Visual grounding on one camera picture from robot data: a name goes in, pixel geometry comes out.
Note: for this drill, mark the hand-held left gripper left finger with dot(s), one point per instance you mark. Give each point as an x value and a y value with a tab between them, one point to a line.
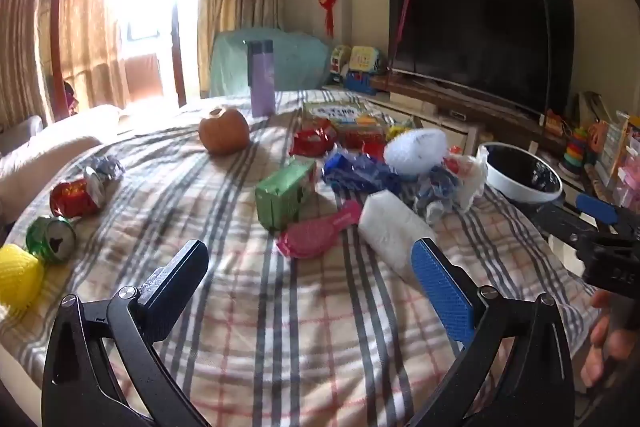
175	287

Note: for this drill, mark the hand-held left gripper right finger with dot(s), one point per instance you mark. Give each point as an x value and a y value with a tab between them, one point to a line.
442	292

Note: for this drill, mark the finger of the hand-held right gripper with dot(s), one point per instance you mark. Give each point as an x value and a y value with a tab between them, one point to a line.
595	207
557	224

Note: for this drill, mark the white rimmed trash bin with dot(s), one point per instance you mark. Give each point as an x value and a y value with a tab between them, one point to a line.
500	184

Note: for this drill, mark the white paper tissue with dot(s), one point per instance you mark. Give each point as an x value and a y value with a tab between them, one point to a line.
390	227

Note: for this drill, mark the white plastic bag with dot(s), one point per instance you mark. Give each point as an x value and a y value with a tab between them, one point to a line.
470	179

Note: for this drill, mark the blue white wrapper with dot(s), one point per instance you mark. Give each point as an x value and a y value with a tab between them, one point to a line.
435	192

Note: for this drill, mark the pink wrapper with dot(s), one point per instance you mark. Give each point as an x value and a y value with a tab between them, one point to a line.
315	234

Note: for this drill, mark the green carton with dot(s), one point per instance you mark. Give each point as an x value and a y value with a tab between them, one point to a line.
282	194

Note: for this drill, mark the white foam net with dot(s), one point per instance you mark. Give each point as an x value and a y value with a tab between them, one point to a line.
415	149

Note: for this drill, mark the blue plastic bag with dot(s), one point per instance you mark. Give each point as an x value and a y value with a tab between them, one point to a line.
360	172

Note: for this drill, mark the orange red foil wrapper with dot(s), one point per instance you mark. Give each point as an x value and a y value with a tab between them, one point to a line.
307	142

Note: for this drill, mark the person's right hand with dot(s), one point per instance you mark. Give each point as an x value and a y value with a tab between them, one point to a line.
600	349

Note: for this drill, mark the pink clear storage box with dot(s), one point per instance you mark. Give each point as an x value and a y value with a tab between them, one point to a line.
627	187

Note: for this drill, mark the orange toy basket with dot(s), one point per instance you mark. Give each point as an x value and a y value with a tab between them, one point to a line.
598	137

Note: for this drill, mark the red toy phone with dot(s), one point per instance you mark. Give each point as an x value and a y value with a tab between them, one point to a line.
555	122

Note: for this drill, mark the white paper bag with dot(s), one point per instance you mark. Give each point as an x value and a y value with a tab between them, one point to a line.
595	109

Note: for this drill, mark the crushed red can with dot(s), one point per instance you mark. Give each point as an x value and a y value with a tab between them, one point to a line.
75	199

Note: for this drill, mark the green can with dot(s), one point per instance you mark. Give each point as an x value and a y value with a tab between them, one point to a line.
50	239

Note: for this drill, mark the silver foil wrapper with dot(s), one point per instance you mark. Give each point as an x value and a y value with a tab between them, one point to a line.
107	167

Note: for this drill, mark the black set-top box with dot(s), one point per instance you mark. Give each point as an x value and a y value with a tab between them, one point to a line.
458	114

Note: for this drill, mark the yellow foam net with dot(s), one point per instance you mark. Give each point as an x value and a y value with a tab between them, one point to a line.
17	274

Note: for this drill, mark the apple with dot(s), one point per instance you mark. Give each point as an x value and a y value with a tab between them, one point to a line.
225	134

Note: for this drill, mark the white TV cabinet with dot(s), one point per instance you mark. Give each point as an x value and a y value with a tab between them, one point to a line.
450	99

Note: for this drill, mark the beige sofa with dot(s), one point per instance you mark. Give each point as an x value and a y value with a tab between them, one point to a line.
50	147

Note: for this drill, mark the black television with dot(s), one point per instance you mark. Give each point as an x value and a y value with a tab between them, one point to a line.
480	37

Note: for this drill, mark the green picture book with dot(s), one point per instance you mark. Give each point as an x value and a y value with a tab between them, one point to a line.
340	113

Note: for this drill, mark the red pink bundle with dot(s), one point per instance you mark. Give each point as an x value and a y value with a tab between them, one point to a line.
71	99

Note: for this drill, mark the purple water bottle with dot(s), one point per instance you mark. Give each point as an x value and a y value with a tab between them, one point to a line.
261	82

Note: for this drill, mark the blue toy cash register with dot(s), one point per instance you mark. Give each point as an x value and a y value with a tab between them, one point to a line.
360	82

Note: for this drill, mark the ferris wheel toy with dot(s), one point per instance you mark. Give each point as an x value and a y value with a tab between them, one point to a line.
340	62

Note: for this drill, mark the pink stick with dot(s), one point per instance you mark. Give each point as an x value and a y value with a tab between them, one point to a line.
400	22

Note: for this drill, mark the teal cloth cover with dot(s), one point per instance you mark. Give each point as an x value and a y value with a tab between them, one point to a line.
300	62

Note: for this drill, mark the sheer orange curtain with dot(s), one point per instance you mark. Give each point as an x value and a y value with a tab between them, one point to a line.
90	32

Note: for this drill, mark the wooden balcony door frame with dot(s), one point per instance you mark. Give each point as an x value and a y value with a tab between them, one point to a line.
177	57

